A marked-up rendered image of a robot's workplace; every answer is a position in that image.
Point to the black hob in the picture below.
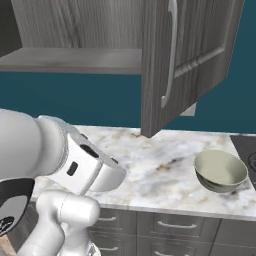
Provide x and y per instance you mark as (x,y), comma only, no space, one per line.
(246,150)

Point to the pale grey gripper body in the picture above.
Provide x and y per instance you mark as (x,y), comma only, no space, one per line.
(110,176)

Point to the grey drawer front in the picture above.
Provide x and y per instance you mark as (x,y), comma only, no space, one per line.
(126,245)
(206,226)
(233,251)
(236,233)
(200,248)
(125,221)

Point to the white wall socket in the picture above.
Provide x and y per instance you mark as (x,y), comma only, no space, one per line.
(190,110)

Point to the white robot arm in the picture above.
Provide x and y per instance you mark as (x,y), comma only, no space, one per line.
(30,146)

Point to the grey wood cabinet door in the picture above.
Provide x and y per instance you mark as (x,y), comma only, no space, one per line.
(200,43)

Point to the grey wood wall cabinet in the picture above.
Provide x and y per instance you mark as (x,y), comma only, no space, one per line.
(73,30)

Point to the pale green bowl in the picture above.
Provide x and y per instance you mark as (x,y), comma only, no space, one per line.
(220,170)

